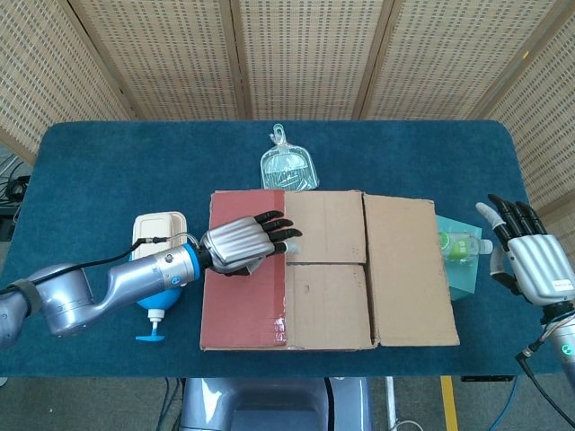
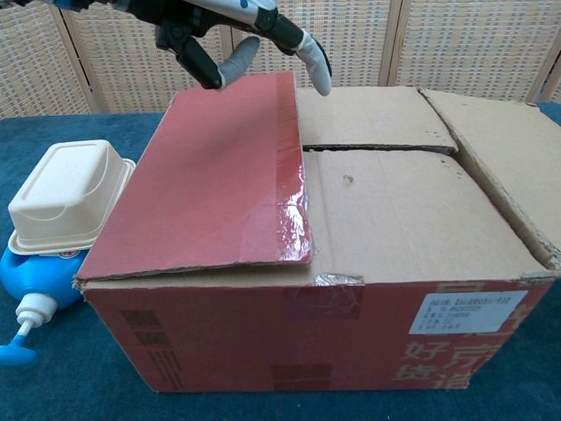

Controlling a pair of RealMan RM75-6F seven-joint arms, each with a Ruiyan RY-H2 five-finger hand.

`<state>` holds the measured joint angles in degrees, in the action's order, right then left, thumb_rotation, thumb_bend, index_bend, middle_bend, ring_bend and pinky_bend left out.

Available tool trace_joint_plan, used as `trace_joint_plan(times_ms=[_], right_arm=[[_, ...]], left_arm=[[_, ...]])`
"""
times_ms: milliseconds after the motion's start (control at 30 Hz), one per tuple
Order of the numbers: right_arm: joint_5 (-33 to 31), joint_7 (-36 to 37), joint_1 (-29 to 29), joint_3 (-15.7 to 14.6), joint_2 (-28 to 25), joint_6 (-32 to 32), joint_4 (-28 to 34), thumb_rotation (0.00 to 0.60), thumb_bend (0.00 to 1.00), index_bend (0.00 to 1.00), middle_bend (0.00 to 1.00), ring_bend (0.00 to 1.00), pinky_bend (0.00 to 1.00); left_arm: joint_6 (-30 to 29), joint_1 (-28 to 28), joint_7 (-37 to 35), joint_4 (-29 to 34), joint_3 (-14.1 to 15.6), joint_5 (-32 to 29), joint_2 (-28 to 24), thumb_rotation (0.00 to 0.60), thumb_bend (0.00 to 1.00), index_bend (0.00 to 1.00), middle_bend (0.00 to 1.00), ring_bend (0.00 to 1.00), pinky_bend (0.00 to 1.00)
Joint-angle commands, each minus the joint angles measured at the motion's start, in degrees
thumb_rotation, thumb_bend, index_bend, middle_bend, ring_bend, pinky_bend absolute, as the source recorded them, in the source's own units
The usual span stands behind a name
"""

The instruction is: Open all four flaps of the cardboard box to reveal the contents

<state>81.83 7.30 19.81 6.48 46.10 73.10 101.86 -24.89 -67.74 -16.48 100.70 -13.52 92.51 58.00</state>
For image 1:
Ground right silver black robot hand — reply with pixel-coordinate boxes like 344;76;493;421
474;193;575;307

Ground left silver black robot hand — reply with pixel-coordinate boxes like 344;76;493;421
197;209;305;276

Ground cardboard box with red flaps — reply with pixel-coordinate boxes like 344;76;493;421
199;189;461;352

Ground teal box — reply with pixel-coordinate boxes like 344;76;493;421
434;214;484;301

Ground blue carpeted table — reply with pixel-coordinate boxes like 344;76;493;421
0;119;574;379

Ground clear pouch with green label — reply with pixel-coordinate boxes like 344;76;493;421
438;231;494;262

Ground beige lidded food container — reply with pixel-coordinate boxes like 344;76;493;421
131;213;189;262

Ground packaged mint dustpan brush set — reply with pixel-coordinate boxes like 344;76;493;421
260;123;321;192

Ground blue pump dispenser bottle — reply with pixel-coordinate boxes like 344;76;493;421
129;253;184;345

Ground woven rattan folding screen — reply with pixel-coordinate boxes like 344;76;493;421
0;0;575;225

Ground white metal pole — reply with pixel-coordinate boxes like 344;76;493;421
384;376;397;431

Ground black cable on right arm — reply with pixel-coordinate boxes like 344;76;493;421
515;334;575;431

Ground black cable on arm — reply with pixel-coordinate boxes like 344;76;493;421
515;334;575;431
0;233;199;297

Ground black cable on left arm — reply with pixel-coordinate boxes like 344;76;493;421
0;233;199;297

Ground blue cable under table corner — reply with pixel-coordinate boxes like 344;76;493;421
487;375;520;431

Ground blue cable beside robot base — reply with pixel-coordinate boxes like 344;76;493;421
159;376;181;431

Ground tangled black floor cables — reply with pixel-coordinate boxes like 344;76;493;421
0;152;31;239

